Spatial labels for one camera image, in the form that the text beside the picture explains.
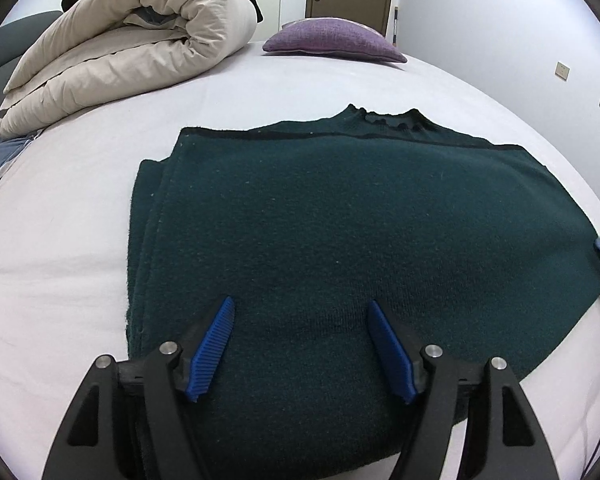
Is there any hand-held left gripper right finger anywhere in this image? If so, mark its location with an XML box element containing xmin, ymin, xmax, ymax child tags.
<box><xmin>367</xmin><ymin>300</ymin><xmax>561</xmax><ymax>480</ymax></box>

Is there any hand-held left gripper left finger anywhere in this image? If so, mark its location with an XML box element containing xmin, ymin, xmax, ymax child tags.
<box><xmin>41</xmin><ymin>296</ymin><xmax>237</xmax><ymax>480</ymax></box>

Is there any dark green sweater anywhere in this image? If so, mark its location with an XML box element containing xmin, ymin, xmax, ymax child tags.
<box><xmin>124</xmin><ymin>104</ymin><xmax>600</xmax><ymax>480</ymax></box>

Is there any bed with white sheet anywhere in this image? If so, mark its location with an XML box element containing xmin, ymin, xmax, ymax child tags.
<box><xmin>0</xmin><ymin>39</ymin><xmax>600</xmax><ymax>480</ymax></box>

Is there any blue pillow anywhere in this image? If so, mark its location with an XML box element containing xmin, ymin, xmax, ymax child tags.
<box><xmin>0</xmin><ymin>132</ymin><xmax>43</xmax><ymax>216</ymax></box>

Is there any rolled beige duvet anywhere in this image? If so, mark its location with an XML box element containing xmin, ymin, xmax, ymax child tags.
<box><xmin>0</xmin><ymin>0</ymin><xmax>258</xmax><ymax>138</ymax></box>

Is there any purple pillow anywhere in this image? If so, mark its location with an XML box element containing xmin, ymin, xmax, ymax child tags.
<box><xmin>262</xmin><ymin>17</ymin><xmax>408</xmax><ymax>64</ymax></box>

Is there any grey-blue upholstered headboard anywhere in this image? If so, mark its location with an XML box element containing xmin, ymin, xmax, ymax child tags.
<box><xmin>0</xmin><ymin>9</ymin><xmax>63</xmax><ymax>126</ymax></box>

